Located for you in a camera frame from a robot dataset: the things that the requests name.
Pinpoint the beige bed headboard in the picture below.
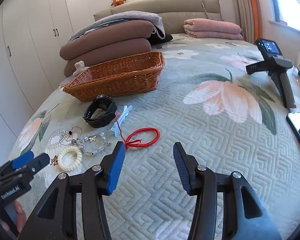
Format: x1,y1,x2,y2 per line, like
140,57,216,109
94,0,222,34

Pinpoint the floral green bedspread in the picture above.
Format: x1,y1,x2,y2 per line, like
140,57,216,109
11,34,300,239

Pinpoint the black garment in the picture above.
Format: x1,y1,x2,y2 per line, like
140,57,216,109
147,34,173,46

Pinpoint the brown wicker basket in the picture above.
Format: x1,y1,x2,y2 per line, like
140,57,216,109
63,51,165,102

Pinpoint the folded grey blanket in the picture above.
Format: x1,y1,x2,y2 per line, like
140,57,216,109
68,11,165,42

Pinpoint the butterfly charm bead bracelet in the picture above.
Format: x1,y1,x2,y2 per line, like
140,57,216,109
71,132,113,156

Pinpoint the folded pink quilt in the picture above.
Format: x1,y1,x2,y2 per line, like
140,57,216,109
183,18,243,40

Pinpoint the person's left hand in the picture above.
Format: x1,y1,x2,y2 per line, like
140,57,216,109
0,200,27,233

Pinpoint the black wrist watch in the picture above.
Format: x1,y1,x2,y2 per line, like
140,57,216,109
83,95,117,128

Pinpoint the beige and orange curtain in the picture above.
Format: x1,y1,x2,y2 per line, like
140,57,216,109
233,0,262,44

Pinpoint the light blue hair clip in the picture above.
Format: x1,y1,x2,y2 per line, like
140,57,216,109
110,105,133,138

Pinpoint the red cord bracelet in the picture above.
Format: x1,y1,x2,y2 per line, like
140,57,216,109
116,121,161,149

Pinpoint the white wardrobe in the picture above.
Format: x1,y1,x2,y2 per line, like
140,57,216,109
0,0,73,165

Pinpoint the orange plush toy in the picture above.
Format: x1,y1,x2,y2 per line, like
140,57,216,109
111,0,127,7

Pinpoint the folded brown quilt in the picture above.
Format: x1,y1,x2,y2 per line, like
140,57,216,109
59,20,154,77

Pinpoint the cream spiral hair tie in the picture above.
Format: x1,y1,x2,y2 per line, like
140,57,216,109
58,146,83,172

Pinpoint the camera on grey tripod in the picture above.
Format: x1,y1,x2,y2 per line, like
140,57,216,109
246,38,296,109

